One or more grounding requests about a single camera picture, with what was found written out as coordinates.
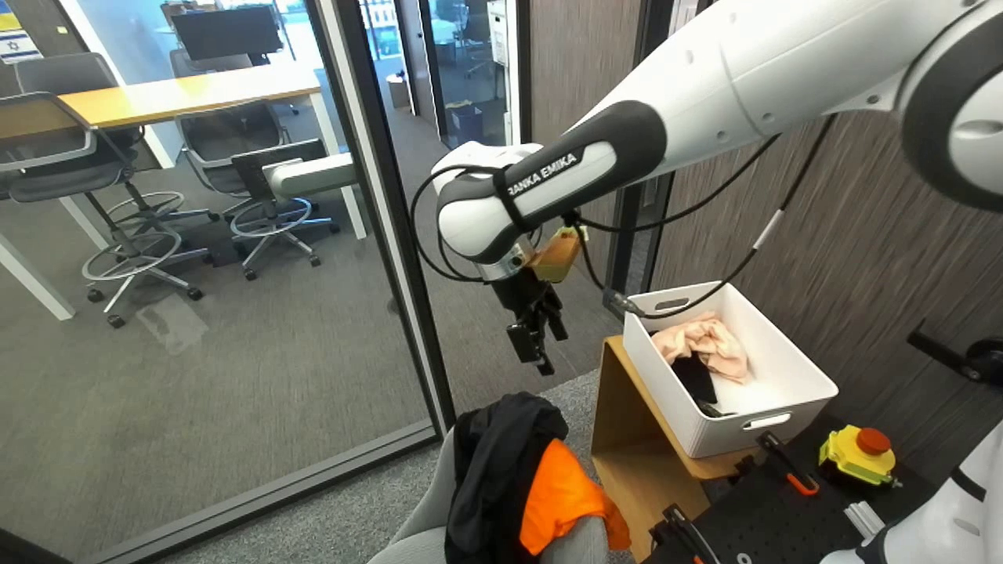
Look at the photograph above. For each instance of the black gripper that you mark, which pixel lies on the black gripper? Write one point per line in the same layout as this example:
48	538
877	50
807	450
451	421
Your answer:
525	296

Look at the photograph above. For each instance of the black cloth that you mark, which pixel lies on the black cloth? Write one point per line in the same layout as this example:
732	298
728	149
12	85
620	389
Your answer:
513	428

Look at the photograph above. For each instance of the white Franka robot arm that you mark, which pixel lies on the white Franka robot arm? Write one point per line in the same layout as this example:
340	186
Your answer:
732	74

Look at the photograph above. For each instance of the dark patterned cloth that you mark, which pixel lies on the dark patterned cloth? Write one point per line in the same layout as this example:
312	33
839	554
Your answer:
694	380

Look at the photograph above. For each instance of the orange cloth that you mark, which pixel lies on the orange cloth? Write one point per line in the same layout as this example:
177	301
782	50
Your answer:
558	503

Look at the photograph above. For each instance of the pink cloth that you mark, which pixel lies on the pink cloth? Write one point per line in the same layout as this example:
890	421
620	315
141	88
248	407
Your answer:
715	347

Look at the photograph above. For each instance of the white plastic box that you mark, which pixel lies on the white plastic box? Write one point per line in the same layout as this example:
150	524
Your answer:
794	380

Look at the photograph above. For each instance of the black office stool chair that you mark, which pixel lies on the black office stool chair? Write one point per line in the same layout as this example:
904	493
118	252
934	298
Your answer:
251	172

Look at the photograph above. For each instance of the grey office stool chair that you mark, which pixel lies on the grey office stool chair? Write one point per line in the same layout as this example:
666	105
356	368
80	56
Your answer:
57	172

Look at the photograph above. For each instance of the wooden stand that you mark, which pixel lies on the wooden stand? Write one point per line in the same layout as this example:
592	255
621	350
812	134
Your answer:
626	417

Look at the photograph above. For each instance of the black garment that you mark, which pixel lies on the black garment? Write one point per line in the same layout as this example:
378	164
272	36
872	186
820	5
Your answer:
481	522

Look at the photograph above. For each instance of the black orange bar clamp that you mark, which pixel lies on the black orange bar clamp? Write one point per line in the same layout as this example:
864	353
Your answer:
678	538

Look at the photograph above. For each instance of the grey trash can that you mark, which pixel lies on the grey trash can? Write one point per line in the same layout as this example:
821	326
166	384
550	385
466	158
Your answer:
398	93

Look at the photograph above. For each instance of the brown wooden door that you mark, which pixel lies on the brown wooden door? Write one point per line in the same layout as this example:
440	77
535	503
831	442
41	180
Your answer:
569	50

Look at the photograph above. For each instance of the yellow emergency stop button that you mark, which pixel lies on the yellow emergency stop button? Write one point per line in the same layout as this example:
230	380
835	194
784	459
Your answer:
851	459

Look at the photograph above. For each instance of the short aluminium bar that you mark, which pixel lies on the short aluminium bar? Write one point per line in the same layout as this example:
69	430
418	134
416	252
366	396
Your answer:
865	522

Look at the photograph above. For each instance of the floor outlet cover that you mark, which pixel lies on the floor outlet cover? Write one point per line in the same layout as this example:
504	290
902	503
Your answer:
169	324

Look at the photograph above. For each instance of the wooden top office desk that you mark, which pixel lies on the wooden top office desk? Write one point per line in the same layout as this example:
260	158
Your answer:
190	94

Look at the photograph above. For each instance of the black monitor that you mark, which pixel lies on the black monitor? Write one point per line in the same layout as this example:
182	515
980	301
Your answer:
230	33

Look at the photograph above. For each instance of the brown desk with white legs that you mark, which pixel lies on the brown desk with white legs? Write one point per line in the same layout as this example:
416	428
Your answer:
33	118

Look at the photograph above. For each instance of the black door frame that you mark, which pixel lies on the black door frame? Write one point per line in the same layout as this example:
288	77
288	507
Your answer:
627	252

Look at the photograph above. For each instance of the black glass wall frame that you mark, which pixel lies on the black glass wall frame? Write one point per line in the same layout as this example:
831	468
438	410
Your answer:
383	209

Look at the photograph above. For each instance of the wall poster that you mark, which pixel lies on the wall poster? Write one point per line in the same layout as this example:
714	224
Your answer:
16	43

